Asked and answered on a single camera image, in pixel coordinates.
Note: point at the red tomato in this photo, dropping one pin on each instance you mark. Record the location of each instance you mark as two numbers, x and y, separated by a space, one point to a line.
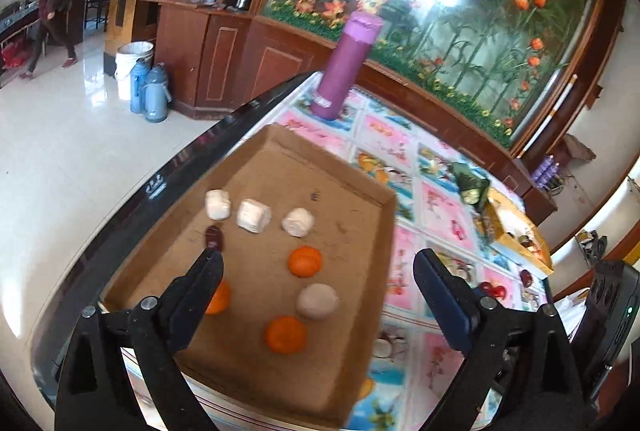
496 290

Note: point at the dark wooden chair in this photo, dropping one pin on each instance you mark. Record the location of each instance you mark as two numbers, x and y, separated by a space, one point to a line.
97 1

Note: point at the small purple bottle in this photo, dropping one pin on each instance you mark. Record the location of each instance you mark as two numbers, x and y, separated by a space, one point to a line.
552 165
542 172

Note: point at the white plastic bucket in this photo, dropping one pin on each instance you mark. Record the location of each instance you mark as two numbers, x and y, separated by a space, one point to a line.
131 68

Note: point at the yellow padded envelope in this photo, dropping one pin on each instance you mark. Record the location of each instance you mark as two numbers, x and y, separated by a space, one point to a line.
515 226

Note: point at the beige round cake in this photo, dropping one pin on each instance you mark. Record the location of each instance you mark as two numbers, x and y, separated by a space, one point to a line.
317 301

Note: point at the white rod with orange bands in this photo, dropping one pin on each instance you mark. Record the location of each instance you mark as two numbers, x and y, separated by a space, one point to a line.
550 113

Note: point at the dark shoes on shelf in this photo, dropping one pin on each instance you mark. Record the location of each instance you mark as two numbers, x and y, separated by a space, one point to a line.
592 243

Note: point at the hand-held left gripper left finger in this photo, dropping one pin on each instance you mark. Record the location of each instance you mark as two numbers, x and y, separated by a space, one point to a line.
192 311

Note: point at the purple thermos bottle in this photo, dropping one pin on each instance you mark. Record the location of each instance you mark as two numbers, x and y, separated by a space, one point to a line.
345 66

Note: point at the dark red date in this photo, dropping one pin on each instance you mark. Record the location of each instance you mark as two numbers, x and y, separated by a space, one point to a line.
214 237

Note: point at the flower and bamboo glass mural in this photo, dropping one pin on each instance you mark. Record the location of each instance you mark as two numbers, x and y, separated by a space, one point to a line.
450 36

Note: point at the white rose with green leaves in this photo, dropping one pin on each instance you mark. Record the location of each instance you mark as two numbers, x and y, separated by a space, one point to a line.
470 183

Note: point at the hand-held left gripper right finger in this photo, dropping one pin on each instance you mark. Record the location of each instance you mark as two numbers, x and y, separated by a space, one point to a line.
450 306

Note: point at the brown cardboard tray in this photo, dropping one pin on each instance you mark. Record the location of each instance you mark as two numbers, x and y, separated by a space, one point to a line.
280 176

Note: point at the blue thermos jug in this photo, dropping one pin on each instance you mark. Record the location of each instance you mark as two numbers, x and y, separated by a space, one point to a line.
138 86
157 93

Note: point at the orange mandarin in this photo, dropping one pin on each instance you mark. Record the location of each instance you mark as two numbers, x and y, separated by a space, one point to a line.
305 261
220 298
285 334

